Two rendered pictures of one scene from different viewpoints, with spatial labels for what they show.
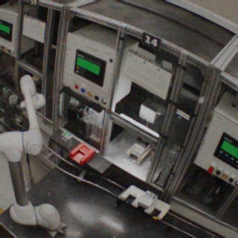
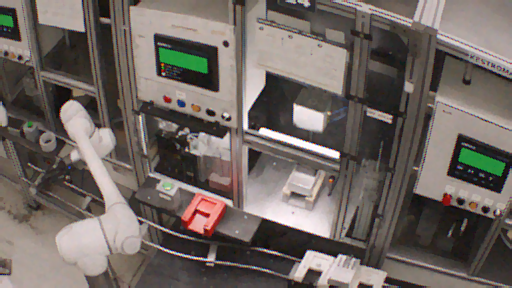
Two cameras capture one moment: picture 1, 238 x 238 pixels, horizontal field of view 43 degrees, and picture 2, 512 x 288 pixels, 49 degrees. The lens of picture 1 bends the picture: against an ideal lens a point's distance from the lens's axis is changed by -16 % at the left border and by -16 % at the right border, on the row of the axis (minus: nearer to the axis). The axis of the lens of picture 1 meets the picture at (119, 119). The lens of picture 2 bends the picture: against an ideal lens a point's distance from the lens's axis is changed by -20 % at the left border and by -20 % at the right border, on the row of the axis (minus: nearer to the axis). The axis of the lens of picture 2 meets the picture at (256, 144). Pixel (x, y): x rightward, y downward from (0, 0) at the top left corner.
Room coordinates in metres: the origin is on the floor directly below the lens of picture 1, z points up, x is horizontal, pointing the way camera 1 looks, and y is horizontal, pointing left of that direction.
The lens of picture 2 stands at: (0.09, 0.16, 3.09)
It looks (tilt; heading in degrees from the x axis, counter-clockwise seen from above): 47 degrees down; 355
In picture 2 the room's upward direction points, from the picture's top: straight up
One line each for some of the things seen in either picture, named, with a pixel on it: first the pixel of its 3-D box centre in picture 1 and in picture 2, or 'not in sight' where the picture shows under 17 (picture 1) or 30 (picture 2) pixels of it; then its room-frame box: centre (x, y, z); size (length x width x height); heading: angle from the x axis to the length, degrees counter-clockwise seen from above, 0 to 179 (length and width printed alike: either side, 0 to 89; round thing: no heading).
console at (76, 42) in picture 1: (97, 62); (196, 47); (1.98, 0.21, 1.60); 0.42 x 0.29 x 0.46; 61
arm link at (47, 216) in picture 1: (47, 215); not in sight; (1.13, 0.38, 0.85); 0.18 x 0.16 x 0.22; 108
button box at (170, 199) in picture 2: (67, 139); (169, 194); (1.83, 0.36, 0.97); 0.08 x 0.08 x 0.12; 61
